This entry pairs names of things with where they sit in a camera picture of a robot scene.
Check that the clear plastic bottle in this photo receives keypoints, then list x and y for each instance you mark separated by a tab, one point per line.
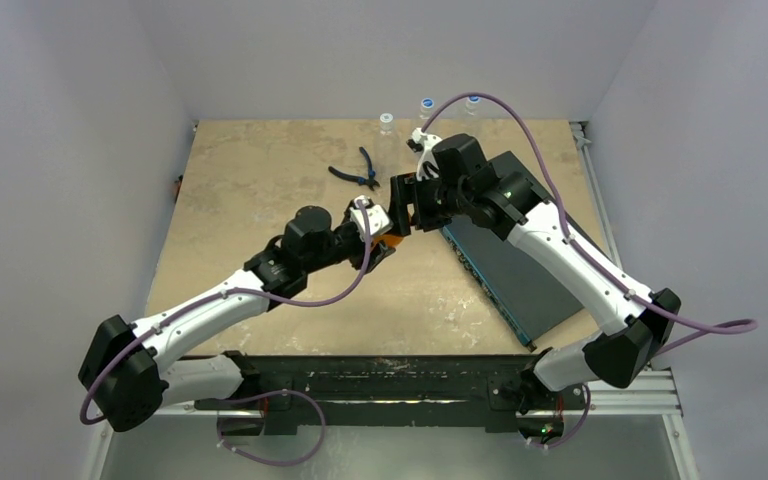
424	116

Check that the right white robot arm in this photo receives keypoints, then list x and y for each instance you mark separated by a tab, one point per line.
453	178

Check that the orange juice bottle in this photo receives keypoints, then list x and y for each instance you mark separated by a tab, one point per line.
388	241

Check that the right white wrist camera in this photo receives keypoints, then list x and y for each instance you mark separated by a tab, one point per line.
427	167

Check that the dark network switch box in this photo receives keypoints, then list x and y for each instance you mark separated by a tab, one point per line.
527	297

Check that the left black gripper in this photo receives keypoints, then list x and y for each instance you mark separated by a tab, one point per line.
376	252

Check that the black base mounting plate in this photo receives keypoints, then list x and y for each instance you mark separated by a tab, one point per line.
281	393

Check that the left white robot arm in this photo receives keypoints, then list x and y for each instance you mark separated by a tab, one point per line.
125	367

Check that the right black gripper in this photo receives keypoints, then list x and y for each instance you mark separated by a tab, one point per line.
420	204

